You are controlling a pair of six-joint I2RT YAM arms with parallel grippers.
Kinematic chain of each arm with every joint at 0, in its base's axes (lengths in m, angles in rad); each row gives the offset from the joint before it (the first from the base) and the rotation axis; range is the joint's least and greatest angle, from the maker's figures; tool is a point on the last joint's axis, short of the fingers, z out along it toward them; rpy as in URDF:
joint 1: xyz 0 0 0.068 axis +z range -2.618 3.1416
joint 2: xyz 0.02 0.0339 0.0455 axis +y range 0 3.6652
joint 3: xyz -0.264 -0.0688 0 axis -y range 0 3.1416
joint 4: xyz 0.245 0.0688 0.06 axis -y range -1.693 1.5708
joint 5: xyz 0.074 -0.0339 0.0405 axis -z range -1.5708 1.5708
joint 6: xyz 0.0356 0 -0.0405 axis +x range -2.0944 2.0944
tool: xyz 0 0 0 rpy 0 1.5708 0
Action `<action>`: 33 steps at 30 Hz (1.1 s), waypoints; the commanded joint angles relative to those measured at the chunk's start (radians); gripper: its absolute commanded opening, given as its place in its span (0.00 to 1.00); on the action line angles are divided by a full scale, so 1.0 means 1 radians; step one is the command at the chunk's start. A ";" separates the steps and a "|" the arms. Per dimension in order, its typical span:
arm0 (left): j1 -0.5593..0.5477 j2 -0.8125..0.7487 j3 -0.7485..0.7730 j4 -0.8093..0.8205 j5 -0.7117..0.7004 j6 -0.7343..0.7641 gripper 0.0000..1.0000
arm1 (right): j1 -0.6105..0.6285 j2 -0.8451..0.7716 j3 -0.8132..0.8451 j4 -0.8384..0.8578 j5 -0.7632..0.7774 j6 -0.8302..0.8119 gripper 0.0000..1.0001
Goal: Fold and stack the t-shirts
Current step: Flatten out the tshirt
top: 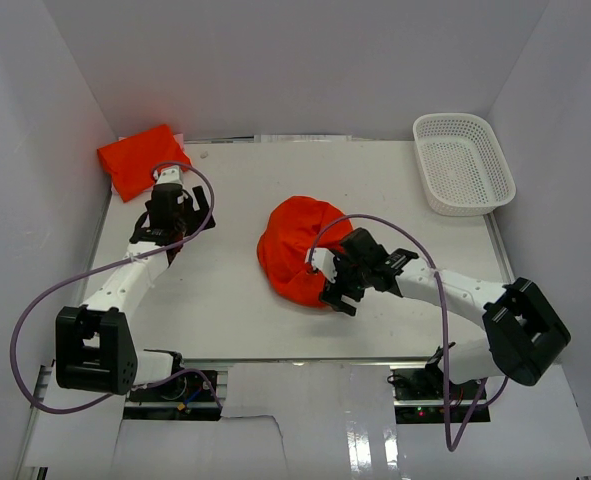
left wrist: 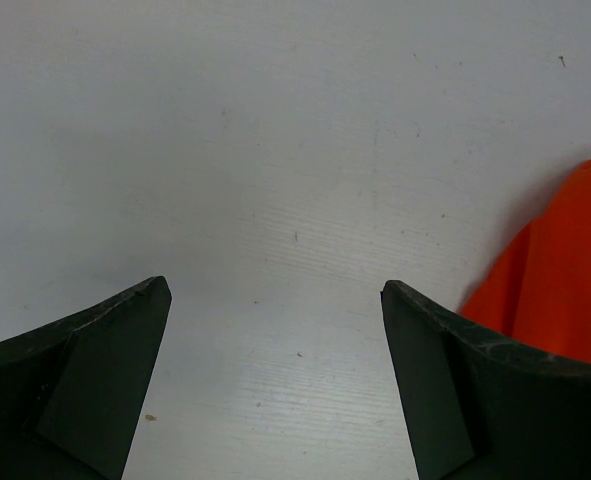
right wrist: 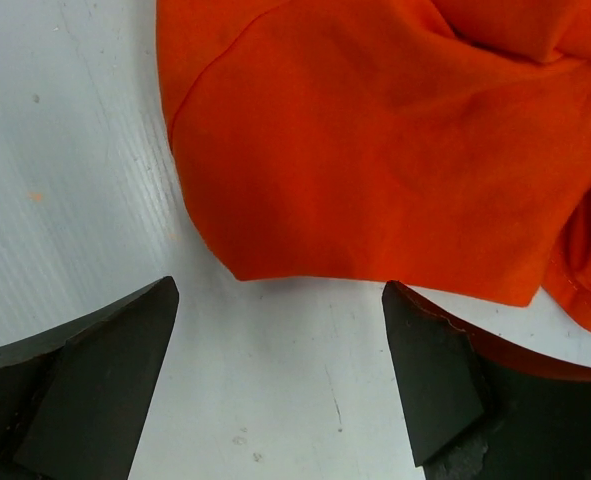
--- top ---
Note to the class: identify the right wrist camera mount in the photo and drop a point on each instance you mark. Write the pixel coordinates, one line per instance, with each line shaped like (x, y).
(326, 261)

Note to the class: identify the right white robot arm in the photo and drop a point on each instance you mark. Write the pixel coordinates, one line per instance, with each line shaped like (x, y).
(523, 333)

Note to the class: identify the white perforated plastic basket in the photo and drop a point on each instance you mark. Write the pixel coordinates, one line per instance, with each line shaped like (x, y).
(461, 164)

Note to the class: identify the orange t-shirt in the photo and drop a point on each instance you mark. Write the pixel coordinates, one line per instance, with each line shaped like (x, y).
(130, 162)
(292, 228)

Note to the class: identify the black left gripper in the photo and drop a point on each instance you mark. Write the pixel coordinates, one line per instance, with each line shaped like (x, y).
(201, 201)

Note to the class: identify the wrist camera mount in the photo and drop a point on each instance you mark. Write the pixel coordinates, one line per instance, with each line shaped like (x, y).
(168, 175)
(326, 261)

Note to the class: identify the aluminium frame rail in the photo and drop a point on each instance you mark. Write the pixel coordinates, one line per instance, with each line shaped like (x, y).
(24, 470)

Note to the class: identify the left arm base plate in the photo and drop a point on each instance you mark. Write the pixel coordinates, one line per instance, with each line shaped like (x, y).
(186, 398)

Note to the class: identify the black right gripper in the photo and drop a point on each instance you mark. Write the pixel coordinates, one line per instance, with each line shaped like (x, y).
(332, 294)

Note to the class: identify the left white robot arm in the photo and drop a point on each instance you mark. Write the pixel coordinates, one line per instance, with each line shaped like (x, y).
(95, 350)

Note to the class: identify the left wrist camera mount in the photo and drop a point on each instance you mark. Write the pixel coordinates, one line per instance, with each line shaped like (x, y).
(168, 175)

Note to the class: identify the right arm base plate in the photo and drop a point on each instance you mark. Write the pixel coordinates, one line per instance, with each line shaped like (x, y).
(418, 398)

